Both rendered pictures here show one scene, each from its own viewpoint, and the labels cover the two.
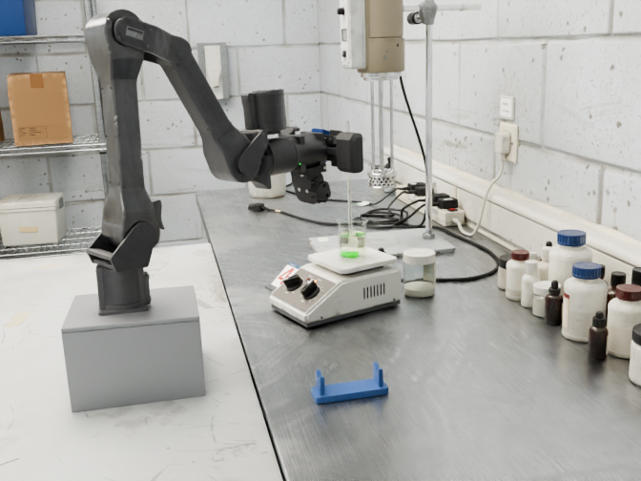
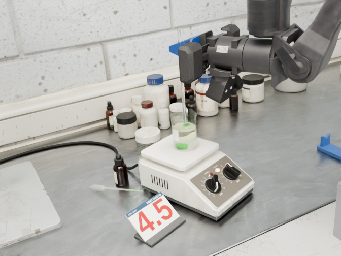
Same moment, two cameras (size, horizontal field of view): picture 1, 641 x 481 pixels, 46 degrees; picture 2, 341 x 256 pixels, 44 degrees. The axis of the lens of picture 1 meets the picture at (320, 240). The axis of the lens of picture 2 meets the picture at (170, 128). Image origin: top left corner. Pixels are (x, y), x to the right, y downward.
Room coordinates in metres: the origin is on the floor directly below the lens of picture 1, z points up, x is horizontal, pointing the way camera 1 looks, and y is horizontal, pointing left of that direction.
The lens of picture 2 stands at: (1.49, 0.68, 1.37)
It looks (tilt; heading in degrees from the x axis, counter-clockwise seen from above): 24 degrees down; 256
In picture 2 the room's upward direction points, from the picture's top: 5 degrees counter-clockwise
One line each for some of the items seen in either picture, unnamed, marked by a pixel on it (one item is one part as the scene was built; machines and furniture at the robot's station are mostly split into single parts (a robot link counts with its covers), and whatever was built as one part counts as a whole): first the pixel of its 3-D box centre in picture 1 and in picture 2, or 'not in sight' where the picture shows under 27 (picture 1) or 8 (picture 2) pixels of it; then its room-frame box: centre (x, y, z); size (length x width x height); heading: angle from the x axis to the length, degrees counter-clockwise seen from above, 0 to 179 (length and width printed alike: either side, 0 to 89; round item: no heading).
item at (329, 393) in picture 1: (349, 382); (339, 148); (0.93, -0.03, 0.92); 0.10 x 0.03 x 0.04; 103
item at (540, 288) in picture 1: (547, 299); (177, 114); (1.20, -0.38, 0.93); 0.05 x 0.05 x 0.05
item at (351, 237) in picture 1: (353, 238); (184, 129); (1.28, -0.06, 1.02); 0.06 x 0.05 x 0.08; 52
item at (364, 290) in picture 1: (340, 284); (191, 171); (1.28, -0.03, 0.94); 0.22 x 0.13 x 0.08; 122
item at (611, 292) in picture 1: (616, 300); (188, 94); (1.14, -0.47, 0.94); 0.04 x 0.04 x 0.09
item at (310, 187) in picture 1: (308, 183); (226, 82); (1.21, 0.02, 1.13); 0.07 x 0.06 x 0.07; 41
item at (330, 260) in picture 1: (351, 259); (179, 150); (1.29, -0.05, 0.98); 0.12 x 0.12 x 0.01; 32
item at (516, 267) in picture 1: (519, 274); (148, 117); (1.29, -0.35, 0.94); 0.05 x 0.05 x 0.09
